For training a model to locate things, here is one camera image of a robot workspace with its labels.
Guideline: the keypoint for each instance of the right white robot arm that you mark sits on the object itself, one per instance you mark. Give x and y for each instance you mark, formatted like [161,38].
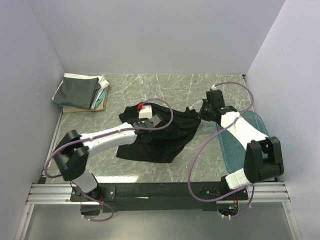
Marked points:
[263,158]

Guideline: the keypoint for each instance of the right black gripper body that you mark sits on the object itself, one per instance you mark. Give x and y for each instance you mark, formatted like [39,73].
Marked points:
[205,112]

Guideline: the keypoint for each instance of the teal folded shirt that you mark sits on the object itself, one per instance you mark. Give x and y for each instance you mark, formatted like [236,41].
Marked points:
[100,98]

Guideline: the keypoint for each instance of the aluminium rail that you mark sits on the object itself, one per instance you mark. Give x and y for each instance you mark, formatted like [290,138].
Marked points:
[55,194]

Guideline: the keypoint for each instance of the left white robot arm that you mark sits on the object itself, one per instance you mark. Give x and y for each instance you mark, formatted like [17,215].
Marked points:
[75,149]

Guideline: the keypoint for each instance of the teal plastic bin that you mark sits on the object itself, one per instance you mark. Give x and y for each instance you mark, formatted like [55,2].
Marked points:
[232,150]

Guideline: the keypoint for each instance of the dark green folded shirt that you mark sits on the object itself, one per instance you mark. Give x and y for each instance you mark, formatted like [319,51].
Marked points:
[76,92]

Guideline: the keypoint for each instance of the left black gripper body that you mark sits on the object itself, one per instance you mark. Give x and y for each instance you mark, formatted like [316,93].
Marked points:
[148,140]

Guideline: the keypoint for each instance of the white folded shirt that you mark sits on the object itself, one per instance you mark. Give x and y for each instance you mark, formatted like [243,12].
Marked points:
[102,82]

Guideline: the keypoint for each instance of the black base beam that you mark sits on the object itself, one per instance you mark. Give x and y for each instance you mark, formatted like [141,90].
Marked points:
[156,196]

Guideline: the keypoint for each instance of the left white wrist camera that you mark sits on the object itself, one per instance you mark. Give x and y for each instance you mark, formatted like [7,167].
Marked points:
[144,111]

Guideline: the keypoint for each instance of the black t shirt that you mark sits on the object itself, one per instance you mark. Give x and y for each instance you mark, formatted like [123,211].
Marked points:
[165,144]

